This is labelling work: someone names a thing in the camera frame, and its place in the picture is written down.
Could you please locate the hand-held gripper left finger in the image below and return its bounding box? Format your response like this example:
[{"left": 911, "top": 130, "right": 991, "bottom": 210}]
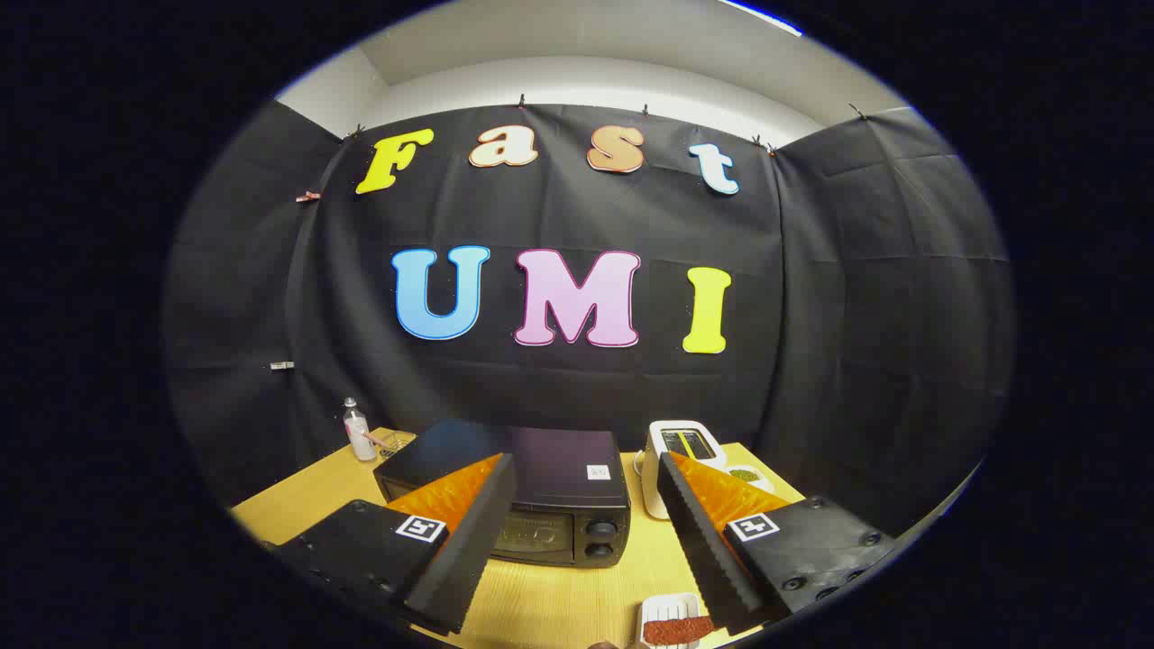
[{"left": 269, "top": 453, "right": 519, "bottom": 635}]

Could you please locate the white toaster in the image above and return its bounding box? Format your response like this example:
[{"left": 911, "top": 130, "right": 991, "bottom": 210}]
[{"left": 642, "top": 420, "right": 727, "bottom": 521}]

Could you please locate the black toaster oven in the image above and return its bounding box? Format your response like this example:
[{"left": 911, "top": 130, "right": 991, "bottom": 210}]
[{"left": 372, "top": 417, "right": 632, "bottom": 569}]

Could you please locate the white divided dish with beans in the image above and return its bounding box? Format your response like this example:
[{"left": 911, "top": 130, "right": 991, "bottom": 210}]
[{"left": 726, "top": 464, "right": 776, "bottom": 495}]

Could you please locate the white plastic tray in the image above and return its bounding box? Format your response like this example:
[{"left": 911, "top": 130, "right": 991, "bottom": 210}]
[{"left": 638, "top": 592, "right": 713, "bottom": 649}]

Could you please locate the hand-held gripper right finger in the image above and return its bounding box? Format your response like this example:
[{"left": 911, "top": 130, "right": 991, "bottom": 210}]
[{"left": 656, "top": 451, "right": 895, "bottom": 635}]

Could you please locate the clear plastic bottle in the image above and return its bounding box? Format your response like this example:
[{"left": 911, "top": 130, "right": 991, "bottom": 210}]
[{"left": 343, "top": 398, "right": 377, "bottom": 462}]

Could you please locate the brown steak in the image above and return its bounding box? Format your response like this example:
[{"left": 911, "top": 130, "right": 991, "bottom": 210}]
[{"left": 643, "top": 616, "right": 718, "bottom": 646}]

